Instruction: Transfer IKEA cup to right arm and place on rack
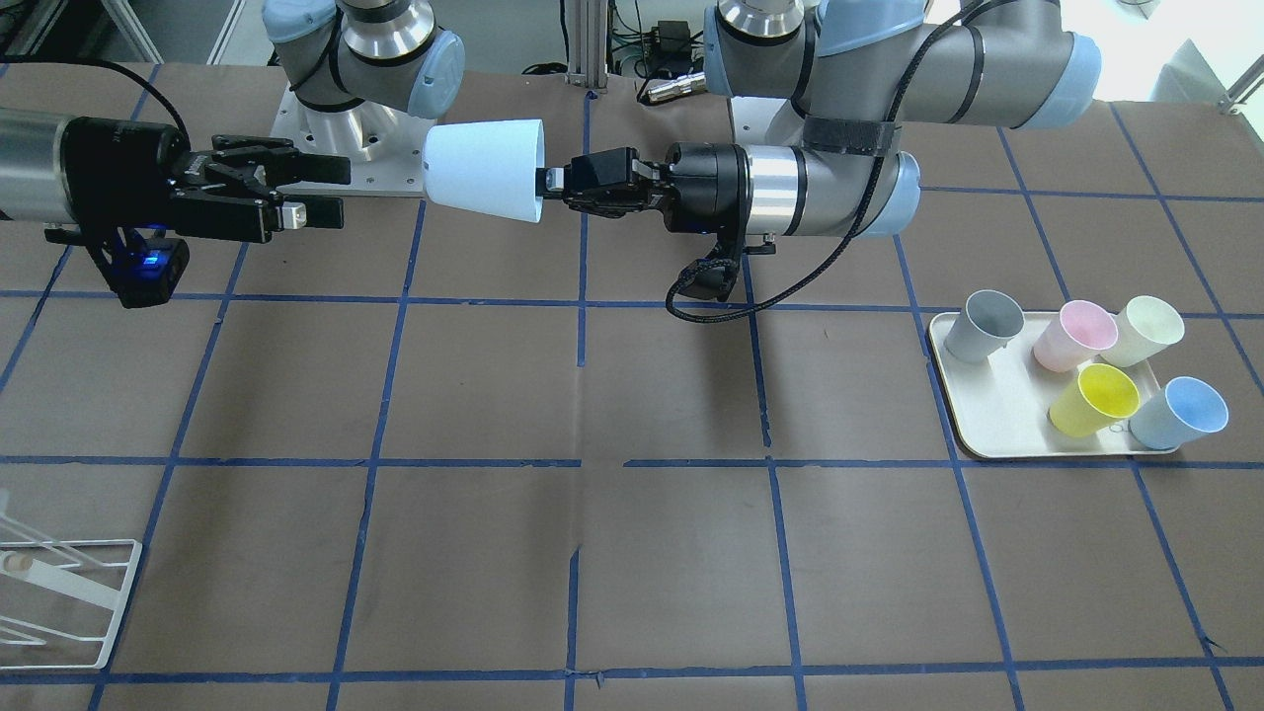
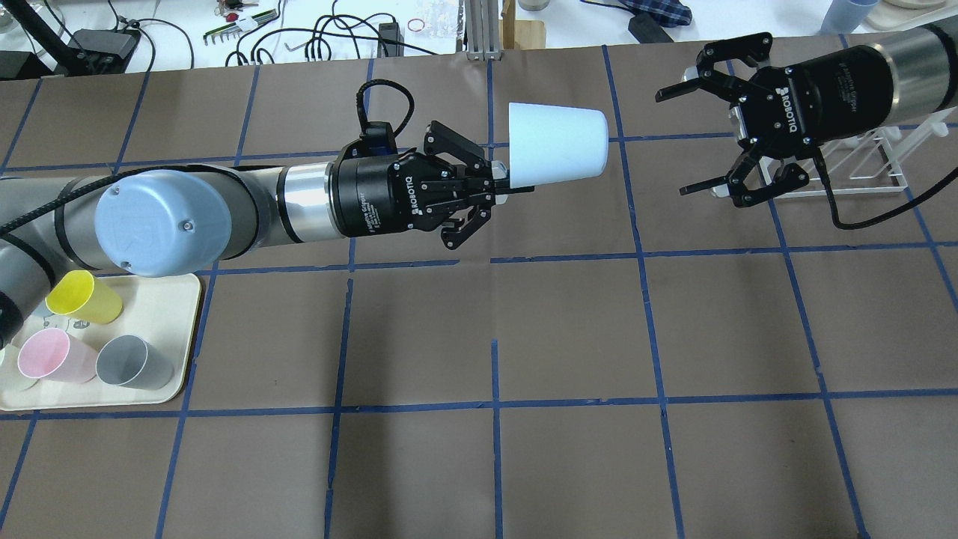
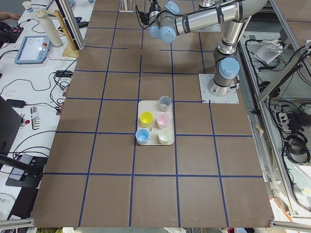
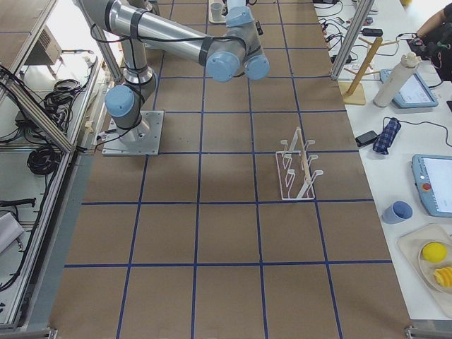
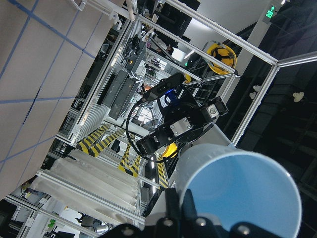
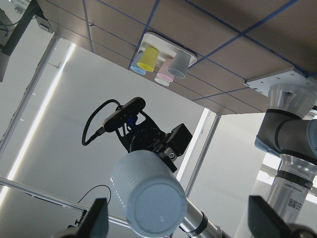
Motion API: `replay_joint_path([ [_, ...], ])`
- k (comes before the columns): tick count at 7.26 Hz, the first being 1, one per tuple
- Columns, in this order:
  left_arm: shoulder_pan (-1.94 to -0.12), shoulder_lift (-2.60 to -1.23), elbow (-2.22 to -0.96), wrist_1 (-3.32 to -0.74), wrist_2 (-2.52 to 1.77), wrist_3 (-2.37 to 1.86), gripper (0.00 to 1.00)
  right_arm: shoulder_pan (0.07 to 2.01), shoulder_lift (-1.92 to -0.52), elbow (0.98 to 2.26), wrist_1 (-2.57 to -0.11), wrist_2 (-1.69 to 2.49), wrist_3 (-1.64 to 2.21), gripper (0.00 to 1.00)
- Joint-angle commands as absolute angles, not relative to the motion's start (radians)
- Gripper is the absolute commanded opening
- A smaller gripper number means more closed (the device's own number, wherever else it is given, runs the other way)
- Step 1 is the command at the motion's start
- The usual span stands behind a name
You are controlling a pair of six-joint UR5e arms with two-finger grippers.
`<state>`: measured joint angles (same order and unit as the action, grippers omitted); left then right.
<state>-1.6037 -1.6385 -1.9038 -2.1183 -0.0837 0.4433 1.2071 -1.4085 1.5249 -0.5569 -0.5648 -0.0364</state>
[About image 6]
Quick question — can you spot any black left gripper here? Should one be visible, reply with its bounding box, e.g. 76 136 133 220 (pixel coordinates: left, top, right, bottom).
116 111 193 173

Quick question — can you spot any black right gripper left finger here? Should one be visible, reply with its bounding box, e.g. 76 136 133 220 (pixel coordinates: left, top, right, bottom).
76 198 109 238

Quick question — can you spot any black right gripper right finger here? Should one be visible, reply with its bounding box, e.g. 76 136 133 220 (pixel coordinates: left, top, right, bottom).
248 195 291 238

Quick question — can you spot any light blue plastic cup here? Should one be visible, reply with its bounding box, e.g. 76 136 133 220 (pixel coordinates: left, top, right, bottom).
110 150 187 238

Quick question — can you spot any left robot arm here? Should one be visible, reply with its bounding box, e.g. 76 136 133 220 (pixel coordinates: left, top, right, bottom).
111 84 317 238

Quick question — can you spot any cream white plastic cup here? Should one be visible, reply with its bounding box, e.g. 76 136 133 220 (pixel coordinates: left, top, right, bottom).
154 76 170 87

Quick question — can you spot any pink plastic cup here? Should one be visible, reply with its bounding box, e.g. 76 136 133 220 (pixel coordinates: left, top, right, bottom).
157 58 174 82

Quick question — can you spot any grey plastic cup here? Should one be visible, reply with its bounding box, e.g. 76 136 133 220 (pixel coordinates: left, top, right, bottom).
167 51 191 78

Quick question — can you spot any yellow plastic cup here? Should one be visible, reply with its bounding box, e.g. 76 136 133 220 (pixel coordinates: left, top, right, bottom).
137 47 159 72

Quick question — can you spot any white plastic tray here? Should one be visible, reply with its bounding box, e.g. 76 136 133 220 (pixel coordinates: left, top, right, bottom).
138 32 197 67

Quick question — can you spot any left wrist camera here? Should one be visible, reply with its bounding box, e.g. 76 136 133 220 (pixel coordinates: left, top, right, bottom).
103 97 146 133

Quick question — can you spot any black left camera cable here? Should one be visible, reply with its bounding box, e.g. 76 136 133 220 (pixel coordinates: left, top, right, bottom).
82 99 124 147

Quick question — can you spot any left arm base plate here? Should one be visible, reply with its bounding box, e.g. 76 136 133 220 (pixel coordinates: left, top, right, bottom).
245 68 317 96

